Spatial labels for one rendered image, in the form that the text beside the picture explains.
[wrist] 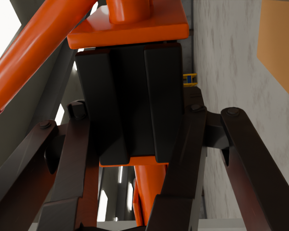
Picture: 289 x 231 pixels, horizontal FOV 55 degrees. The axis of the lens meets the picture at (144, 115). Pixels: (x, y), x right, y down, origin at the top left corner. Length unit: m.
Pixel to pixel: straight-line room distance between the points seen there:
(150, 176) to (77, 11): 0.11
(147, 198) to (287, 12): 0.21
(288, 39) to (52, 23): 0.21
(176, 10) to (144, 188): 0.12
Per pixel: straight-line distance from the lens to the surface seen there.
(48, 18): 0.18
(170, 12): 0.16
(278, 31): 0.32
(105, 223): 3.36
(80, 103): 0.15
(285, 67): 0.30
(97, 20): 0.16
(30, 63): 0.19
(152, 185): 0.20
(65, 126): 0.16
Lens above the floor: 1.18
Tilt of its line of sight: 7 degrees up
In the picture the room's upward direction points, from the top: 94 degrees counter-clockwise
